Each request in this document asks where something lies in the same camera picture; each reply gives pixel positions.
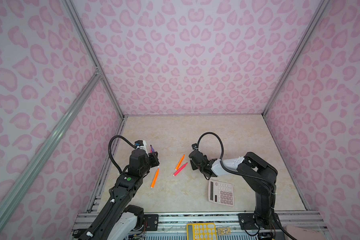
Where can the pink desk calculator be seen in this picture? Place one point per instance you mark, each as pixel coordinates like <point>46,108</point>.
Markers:
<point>221,193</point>

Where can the pink highlighter pen left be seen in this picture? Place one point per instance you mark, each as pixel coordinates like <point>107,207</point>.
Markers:
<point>180,169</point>

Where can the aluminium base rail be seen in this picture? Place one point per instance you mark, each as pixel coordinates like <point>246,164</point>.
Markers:
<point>172,226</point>

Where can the orange highlighter pen upper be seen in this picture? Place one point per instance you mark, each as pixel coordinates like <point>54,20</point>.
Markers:
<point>179,163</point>

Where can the orange highlighter pen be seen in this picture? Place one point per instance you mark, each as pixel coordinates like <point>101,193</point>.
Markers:
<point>155,178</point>
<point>179,163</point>

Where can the small brown circuit board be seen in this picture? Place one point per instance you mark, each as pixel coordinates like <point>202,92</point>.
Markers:
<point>223,231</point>

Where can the orange highlighter pen lower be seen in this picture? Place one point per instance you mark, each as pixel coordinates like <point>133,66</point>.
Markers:
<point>155,178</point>

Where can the yellow calculator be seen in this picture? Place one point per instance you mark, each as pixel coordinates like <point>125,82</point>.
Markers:
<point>201,231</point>

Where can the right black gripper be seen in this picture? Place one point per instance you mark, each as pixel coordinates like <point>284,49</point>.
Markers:
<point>192,164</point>

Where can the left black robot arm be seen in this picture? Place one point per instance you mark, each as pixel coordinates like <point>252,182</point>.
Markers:
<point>125,188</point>

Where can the aluminium frame strut left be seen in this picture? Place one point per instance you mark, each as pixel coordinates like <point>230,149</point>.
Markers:
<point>19,189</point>

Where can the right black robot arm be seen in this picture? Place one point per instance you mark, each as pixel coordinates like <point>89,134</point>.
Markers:
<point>259,175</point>

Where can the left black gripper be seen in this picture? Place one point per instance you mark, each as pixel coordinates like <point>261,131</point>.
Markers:
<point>153,158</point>

